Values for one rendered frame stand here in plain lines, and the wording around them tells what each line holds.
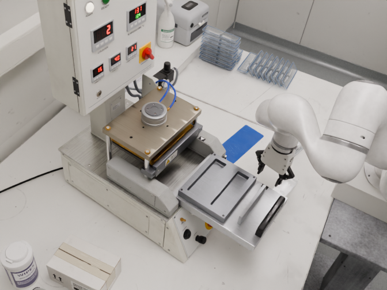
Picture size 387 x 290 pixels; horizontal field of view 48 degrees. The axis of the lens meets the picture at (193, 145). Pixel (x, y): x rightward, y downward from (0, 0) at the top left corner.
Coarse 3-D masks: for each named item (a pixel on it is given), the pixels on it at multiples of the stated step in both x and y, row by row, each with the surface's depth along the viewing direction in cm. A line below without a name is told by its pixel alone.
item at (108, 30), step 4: (104, 28) 113; (108, 28) 114; (96, 32) 111; (100, 32) 112; (104, 32) 113; (108, 32) 115; (96, 36) 111; (100, 36) 113; (104, 36) 114; (96, 40) 112
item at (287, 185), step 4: (284, 180) 167; (288, 180) 167; (292, 180) 167; (296, 180) 168; (280, 184) 165; (284, 184) 166; (288, 184) 166; (292, 184) 166; (276, 188) 164; (280, 188) 164; (284, 188) 164; (288, 188) 164; (292, 188) 165; (280, 192) 163; (284, 192) 163; (288, 192) 163
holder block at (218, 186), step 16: (208, 160) 140; (224, 160) 141; (192, 176) 135; (208, 176) 137; (224, 176) 136; (240, 176) 139; (192, 192) 132; (208, 192) 131; (224, 192) 133; (240, 192) 132; (208, 208) 127; (224, 208) 127
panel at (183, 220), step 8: (176, 216) 133; (184, 216) 136; (192, 216) 140; (176, 224) 134; (184, 224) 137; (192, 224) 140; (200, 224) 144; (184, 232) 137; (192, 232) 141; (200, 232) 145; (208, 232) 149; (184, 240) 138; (192, 240) 142; (184, 248) 139; (192, 248) 142
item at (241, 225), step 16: (176, 192) 133; (256, 192) 136; (272, 192) 137; (192, 208) 130; (240, 208) 131; (256, 208) 132; (224, 224) 126; (240, 224) 127; (256, 224) 128; (240, 240) 125; (256, 240) 124
